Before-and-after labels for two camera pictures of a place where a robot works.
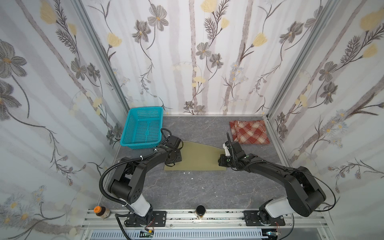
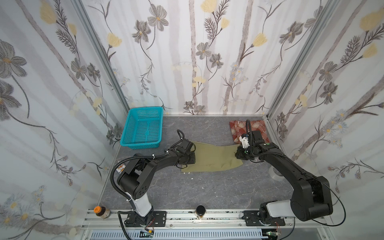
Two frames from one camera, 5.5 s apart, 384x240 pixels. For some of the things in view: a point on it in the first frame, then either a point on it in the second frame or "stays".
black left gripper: x=173 y=156 to x=190 y=153
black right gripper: x=223 y=160 to x=240 y=153
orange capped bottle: x=102 y=212 stays
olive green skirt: x=198 y=157 stays
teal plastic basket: x=142 y=128 stays
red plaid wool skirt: x=250 y=132 stays
